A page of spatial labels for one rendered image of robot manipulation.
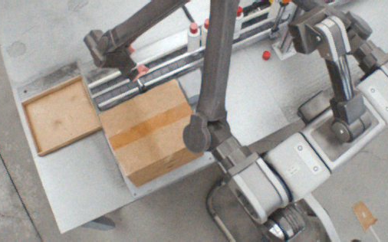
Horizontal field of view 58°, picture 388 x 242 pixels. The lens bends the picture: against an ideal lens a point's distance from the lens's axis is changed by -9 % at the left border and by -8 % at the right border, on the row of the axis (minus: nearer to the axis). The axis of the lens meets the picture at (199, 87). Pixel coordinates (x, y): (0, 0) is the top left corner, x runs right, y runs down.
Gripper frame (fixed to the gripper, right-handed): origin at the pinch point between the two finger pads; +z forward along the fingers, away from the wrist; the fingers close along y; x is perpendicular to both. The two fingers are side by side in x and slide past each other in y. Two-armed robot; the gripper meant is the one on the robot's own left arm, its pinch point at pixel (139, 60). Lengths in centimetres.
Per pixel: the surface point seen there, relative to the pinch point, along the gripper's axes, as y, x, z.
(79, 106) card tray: 14.3, 42.9, 8.5
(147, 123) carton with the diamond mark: -19.1, 10.9, -1.5
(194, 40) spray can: 3.5, -10.0, 28.5
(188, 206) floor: -39, 81, 86
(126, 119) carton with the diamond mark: -13.8, 15.0, -5.0
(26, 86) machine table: 38, 56, -2
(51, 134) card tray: 10, 56, -2
